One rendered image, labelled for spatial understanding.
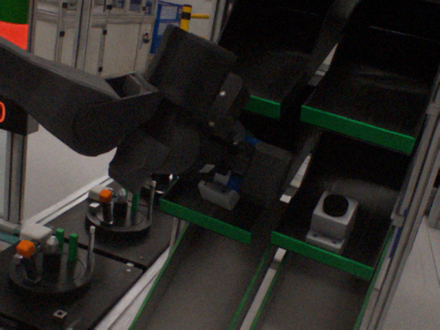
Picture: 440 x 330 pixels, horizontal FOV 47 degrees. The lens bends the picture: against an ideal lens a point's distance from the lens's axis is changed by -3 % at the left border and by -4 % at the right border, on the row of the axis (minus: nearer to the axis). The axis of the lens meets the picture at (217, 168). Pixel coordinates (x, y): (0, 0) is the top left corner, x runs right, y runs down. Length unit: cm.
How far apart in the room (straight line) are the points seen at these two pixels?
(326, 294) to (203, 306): 18
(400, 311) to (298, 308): 56
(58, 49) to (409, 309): 517
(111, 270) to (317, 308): 39
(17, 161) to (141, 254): 30
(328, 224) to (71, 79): 35
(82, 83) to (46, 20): 564
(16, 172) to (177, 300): 45
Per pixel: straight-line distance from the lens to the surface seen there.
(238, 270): 77
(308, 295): 77
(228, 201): 61
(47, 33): 608
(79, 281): 89
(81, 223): 111
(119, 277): 95
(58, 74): 42
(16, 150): 105
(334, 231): 63
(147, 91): 44
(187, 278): 78
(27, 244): 82
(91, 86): 42
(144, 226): 108
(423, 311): 134
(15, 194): 109
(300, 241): 64
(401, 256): 77
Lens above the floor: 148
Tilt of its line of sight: 19 degrees down
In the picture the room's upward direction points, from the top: 11 degrees clockwise
